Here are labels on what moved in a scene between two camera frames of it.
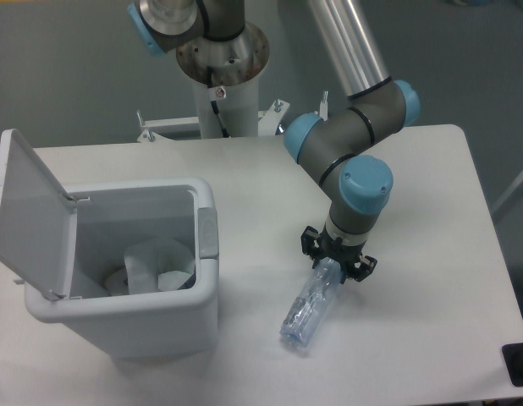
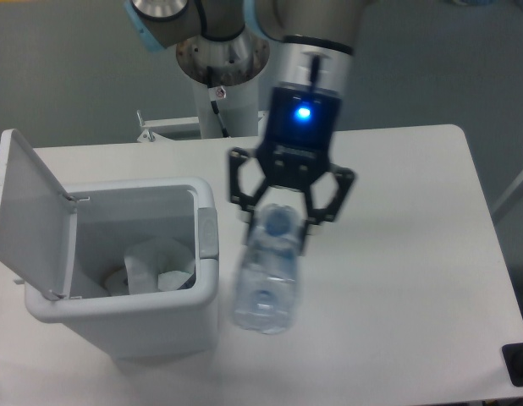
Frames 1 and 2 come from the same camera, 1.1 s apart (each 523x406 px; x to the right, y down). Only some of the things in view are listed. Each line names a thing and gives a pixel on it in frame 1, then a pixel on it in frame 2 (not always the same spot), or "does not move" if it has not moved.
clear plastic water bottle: x=311 y=302 to x=266 y=290
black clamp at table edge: x=519 y=361 does not move
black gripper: x=347 y=255 to x=296 y=150
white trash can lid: x=33 y=222 does not move
